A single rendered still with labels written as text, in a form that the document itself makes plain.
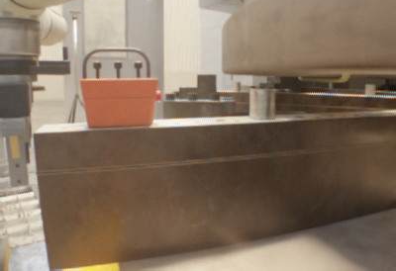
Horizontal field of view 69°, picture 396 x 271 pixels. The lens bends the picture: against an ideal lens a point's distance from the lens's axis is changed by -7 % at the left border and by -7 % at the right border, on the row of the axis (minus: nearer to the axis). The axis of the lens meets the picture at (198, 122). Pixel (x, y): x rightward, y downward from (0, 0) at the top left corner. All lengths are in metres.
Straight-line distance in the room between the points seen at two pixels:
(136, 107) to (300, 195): 0.59
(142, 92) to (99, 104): 0.11
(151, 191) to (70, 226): 0.23
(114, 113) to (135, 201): 0.24
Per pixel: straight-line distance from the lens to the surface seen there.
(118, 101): 0.79
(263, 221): 1.01
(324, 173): 1.08
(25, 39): 0.53
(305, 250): 1.00
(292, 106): 2.79
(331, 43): 0.85
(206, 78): 1.97
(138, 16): 4.21
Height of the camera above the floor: 0.81
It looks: 8 degrees down
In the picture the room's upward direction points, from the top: straight up
